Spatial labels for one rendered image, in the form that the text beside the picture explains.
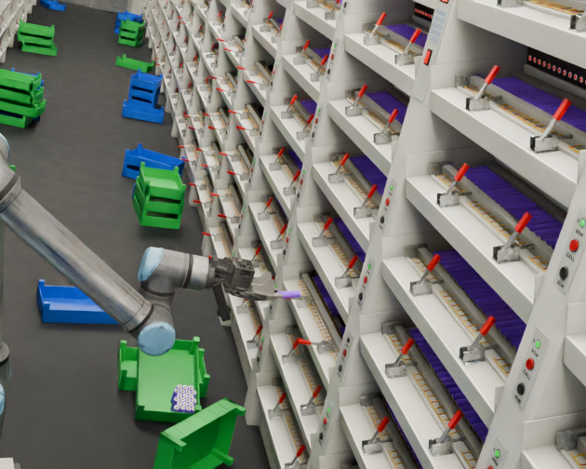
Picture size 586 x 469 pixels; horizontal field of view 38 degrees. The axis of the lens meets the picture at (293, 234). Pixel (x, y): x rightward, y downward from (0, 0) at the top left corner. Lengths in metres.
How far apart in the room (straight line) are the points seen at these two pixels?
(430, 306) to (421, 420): 0.22
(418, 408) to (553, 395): 0.48
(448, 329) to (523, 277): 0.26
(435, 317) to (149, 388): 1.44
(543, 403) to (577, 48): 0.53
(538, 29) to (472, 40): 0.36
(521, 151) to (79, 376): 1.95
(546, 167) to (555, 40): 0.21
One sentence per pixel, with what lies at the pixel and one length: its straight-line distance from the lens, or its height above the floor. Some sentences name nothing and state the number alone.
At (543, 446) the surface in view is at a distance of 1.35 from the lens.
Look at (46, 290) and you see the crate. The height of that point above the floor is 0.03.
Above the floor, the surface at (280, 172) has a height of 0.74.
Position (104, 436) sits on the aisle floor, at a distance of 2.72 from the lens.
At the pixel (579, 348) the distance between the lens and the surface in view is 1.23.
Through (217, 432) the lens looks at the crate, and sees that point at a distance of 2.69.
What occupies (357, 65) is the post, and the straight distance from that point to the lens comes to 2.49.
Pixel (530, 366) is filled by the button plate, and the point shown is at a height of 1.04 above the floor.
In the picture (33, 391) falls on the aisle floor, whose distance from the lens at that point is 2.90.
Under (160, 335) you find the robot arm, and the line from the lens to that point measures 2.07.
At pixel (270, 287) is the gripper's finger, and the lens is 2.23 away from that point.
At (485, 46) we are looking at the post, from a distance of 1.83.
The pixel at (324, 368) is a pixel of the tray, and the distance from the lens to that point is 2.20.
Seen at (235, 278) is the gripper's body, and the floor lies 0.69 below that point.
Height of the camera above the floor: 1.56
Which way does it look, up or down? 19 degrees down
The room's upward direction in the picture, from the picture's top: 14 degrees clockwise
